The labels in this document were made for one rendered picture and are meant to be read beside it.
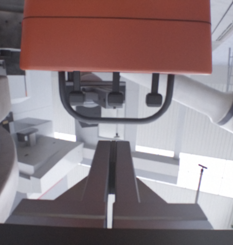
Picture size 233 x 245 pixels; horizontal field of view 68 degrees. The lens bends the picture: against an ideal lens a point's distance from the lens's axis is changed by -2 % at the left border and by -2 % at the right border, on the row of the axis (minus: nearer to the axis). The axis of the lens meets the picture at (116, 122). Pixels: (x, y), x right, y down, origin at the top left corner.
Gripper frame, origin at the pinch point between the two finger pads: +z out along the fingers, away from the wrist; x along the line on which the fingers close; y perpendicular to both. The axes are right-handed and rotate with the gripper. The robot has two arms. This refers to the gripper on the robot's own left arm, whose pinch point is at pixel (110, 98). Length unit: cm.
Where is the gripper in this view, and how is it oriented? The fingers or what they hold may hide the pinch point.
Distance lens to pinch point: 28.6
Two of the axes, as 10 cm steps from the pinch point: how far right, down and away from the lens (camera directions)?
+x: 9.3, -0.7, 3.6
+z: 3.7, 2.5, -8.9
